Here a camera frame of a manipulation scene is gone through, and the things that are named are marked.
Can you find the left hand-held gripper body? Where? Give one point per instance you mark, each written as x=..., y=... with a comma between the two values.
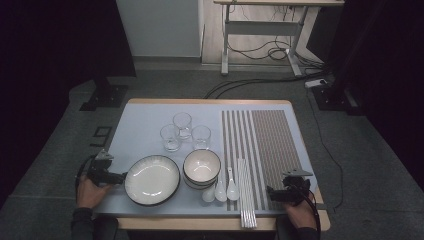
x=100, y=176

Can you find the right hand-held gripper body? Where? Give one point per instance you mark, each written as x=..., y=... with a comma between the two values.
x=296, y=196

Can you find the bundle of white chopsticks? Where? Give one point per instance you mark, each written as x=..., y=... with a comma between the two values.
x=246, y=200

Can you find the person's right hand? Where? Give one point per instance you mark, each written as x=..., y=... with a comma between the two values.
x=301, y=216

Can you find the person's left hand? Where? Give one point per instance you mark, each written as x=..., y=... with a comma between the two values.
x=88, y=196

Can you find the brown striped woven placemat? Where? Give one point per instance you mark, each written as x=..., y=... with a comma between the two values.
x=283, y=140

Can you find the pale blue table cover sheet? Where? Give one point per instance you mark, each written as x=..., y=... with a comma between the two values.
x=143, y=126

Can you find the clear drinking glass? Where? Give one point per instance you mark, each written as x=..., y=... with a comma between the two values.
x=182, y=125
x=201, y=136
x=170, y=137

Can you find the black stand base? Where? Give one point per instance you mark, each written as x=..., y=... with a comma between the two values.
x=106, y=96
x=330, y=100

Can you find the wooden table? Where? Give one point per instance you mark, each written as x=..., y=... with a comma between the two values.
x=186, y=224

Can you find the white power strip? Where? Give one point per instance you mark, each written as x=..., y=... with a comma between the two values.
x=316, y=83

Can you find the dark curtain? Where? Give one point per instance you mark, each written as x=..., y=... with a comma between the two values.
x=50, y=66
x=393, y=66

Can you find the white cabinet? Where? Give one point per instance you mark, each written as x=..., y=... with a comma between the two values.
x=160, y=26

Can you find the desk with white metal frame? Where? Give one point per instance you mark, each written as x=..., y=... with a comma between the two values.
x=260, y=28

